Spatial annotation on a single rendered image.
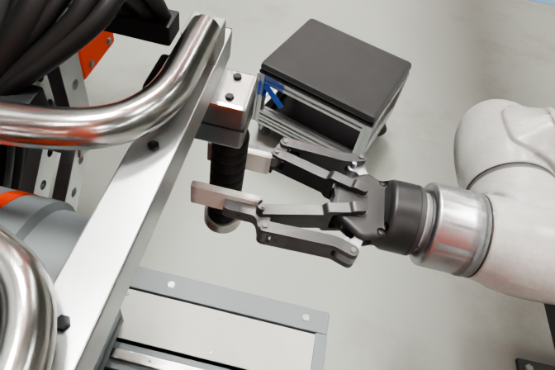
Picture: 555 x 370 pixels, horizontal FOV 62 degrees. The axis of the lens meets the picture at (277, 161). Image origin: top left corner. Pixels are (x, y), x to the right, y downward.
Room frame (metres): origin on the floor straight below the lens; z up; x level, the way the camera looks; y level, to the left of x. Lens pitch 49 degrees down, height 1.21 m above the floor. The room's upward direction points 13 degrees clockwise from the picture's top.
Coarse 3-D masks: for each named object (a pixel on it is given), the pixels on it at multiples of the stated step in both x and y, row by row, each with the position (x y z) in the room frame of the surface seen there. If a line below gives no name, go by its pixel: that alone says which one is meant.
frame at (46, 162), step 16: (64, 64) 0.37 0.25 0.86; (80, 64) 0.40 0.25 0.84; (48, 80) 0.40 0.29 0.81; (64, 80) 0.37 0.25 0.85; (80, 80) 0.40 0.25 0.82; (48, 96) 0.39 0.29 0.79; (64, 96) 0.37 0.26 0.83; (80, 96) 0.39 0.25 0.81; (32, 160) 0.34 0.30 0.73; (48, 160) 0.35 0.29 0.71; (64, 160) 0.34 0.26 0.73; (80, 160) 0.36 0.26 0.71; (32, 176) 0.32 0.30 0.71; (48, 176) 0.34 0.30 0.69; (64, 176) 0.33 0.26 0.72; (80, 176) 0.35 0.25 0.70; (32, 192) 0.31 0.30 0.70; (48, 192) 0.33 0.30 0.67; (64, 192) 0.31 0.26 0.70
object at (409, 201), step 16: (368, 176) 0.33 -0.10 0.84; (336, 192) 0.30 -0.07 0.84; (352, 192) 0.31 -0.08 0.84; (368, 192) 0.31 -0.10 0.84; (384, 192) 0.32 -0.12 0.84; (400, 192) 0.30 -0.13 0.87; (416, 192) 0.30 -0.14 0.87; (368, 208) 0.29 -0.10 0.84; (384, 208) 0.30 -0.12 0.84; (400, 208) 0.28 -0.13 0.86; (416, 208) 0.28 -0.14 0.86; (336, 224) 0.27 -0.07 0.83; (352, 224) 0.27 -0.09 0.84; (368, 224) 0.27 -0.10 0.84; (384, 224) 0.27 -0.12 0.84; (400, 224) 0.27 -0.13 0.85; (416, 224) 0.27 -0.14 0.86; (368, 240) 0.26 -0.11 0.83; (384, 240) 0.26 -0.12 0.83; (400, 240) 0.26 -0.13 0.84; (416, 240) 0.26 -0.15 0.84
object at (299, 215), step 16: (256, 208) 0.26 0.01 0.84; (272, 208) 0.26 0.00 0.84; (288, 208) 0.27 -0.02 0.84; (304, 208) 0.27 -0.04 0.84; (320, 208) 0.28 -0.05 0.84; (336, 208) 0.28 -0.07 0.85; (352, 208) 0.28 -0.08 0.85; (288, 224) 0.26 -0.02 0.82; (304, 224) 0.27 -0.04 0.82; (320, 224) 0.27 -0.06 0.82
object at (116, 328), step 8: (120, 312) 0.38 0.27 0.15; (120, 320) 0.37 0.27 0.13; (112, 328) 0.34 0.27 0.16; (120, 328) 0.36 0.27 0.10; (112, 336) 0.33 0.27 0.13; (104, 344) 0.30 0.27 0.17; (112, 344) 0.32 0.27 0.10; (104, 352) 0.29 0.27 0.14; (104, 360) 0.29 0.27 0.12; (96, 368) 0.26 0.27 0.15
